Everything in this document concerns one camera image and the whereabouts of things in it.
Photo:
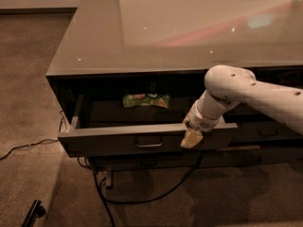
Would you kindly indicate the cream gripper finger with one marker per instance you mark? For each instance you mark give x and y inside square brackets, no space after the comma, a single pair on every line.
[191,139]

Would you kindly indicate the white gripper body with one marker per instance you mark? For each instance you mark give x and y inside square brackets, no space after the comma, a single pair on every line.
[201,121]

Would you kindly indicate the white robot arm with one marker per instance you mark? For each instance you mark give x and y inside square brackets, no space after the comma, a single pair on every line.
[226,87]

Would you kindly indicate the dark grey drawer cabinet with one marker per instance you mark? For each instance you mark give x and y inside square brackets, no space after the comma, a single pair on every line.
[132,47]

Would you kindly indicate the green snack bag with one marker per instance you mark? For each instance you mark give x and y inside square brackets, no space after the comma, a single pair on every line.
[161,101]

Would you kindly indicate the black metal bar object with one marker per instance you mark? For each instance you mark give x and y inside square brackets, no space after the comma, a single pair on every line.
[35,211]

